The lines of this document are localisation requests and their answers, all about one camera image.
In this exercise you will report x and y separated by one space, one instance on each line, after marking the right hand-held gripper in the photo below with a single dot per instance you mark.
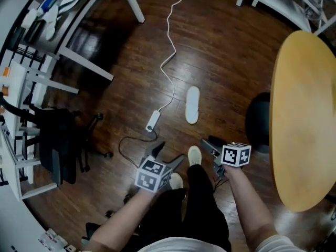
235 155

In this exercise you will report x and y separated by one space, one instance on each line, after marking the person's left leg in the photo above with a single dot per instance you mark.
165 214

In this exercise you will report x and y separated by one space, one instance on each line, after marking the person's right leg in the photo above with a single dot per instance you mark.
202 201

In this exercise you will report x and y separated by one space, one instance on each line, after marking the round wooden table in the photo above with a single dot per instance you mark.
302 114

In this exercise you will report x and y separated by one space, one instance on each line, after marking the person's left forearm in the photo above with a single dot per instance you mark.
118 219

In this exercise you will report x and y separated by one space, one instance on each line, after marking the person's white shirt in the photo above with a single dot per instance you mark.
183 245

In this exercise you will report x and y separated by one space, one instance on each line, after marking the person's right forearm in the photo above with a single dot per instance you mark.
246 206

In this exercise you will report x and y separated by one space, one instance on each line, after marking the blue packet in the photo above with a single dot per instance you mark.
47 3

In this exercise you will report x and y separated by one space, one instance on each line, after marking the small packets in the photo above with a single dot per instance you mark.
56 241

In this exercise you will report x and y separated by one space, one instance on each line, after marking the person's leg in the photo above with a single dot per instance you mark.
165 214
202 201

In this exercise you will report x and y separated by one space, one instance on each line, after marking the tall white shelf unit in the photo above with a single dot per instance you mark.
278 4

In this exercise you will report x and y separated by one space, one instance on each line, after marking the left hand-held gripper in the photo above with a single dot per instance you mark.
151 177

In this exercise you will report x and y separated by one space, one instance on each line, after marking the person's beige shoe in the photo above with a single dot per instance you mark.
194 155
176 180

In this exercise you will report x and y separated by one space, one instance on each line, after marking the small white table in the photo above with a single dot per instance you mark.
132 2

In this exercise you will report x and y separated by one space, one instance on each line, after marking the black swivel office chair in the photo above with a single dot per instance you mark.
60 143

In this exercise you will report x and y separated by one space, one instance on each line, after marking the white power strip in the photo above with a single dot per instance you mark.
153 120

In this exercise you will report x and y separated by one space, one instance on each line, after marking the white-legged side table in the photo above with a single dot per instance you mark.
52 84
78 59

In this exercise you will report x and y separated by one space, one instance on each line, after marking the white storage rack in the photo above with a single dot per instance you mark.
11 151

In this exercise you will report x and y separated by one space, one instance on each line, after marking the person's left beige shoe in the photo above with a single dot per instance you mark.
176 180

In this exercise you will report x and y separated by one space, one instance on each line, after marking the person's right beige shoe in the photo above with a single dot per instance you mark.
194 155

